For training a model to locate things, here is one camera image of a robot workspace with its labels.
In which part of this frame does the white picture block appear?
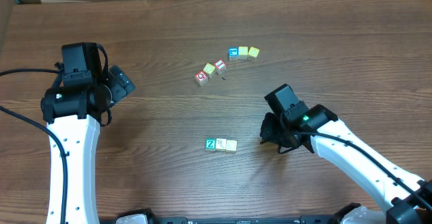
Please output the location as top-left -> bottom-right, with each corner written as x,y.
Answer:
215,138 -> 227,152

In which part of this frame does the yellow block cluster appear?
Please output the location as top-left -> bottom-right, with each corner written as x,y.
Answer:
225,140 -> 238,152
203,63 -> 216,78

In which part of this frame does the yellow block top right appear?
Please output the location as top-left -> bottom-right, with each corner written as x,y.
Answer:
248,47 -> 260,61

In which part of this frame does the green letter Z block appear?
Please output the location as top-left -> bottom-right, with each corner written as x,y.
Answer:
205,138 -> 216,151

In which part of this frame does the blue letter block top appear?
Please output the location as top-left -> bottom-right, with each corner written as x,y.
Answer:
228,47 -> 239,61

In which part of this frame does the red letter I block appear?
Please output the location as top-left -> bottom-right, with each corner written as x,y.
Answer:
213,59 -> 227,74

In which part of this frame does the red letter Q block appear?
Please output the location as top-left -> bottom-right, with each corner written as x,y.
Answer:
194,71 -> 209,86

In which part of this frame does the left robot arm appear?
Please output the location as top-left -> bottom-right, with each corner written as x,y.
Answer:
46,114 -> 101,223

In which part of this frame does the yellow block top middle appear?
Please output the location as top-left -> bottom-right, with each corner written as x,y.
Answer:
238,46 -> 248,60

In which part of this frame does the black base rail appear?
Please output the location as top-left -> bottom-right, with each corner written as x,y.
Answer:
95,208 -> 396,224

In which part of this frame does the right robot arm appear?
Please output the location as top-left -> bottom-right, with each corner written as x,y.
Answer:
260,103 -> 431,223

